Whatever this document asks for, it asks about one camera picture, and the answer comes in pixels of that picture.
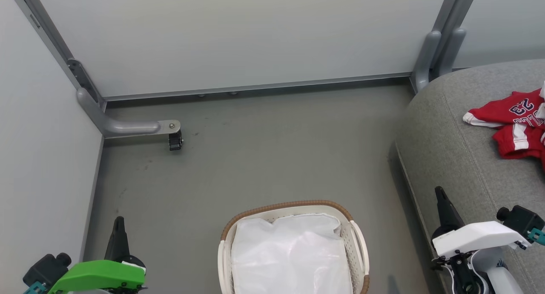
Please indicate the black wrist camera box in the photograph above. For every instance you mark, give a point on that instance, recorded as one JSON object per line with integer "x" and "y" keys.
{"x": 47, "y": 268}
{"x": 521, "y": 219}

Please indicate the grey partition foot with bracket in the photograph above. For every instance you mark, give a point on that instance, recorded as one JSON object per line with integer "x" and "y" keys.
{"x": 123, "y": 127}

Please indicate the dark grey post bracket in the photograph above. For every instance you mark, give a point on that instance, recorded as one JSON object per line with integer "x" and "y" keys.
{"x": 83, "y": 79}

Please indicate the white basket liner cloth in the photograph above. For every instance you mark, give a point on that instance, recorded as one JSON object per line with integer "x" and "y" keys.
{"x": 289, "y": 255}

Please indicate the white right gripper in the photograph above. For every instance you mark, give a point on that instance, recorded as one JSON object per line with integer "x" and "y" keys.
{"x": 477, "y": 238}

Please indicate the white laundry basket brown rim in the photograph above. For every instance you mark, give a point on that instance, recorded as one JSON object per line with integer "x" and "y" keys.
{"x": 359, "y": 251}

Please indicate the grey metal partition post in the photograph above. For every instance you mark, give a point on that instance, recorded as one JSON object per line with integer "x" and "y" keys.
{"x": 454, "y": 8}
{"x": 42, "y": 23}

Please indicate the black caster wheel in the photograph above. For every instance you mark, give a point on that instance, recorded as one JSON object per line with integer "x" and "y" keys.
{"x": 175, "y": 141}

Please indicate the grey fabric sofa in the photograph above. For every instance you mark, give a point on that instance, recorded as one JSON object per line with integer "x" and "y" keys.
{"x": 460, "y": 157}

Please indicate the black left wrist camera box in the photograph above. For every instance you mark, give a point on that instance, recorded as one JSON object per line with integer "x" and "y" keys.
{"x": 47, "y": 268}

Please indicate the grey metal partition rail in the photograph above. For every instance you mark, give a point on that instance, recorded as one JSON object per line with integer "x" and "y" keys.
{"x": 255, "y": 87}
{"x": 93, "y": 196}

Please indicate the red jersey shirt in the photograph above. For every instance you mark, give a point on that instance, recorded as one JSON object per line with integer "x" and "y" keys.
{"x": 502, "y": 108}

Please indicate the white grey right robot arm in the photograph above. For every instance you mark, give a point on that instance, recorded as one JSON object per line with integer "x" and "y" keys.
{"x": 504, "y": 281}

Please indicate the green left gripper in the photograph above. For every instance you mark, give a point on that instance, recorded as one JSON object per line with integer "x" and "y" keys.
{"x": 102, "y": 275}

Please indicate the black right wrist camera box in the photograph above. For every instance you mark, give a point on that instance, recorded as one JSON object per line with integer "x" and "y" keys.
{"x": 521, "y": 219}

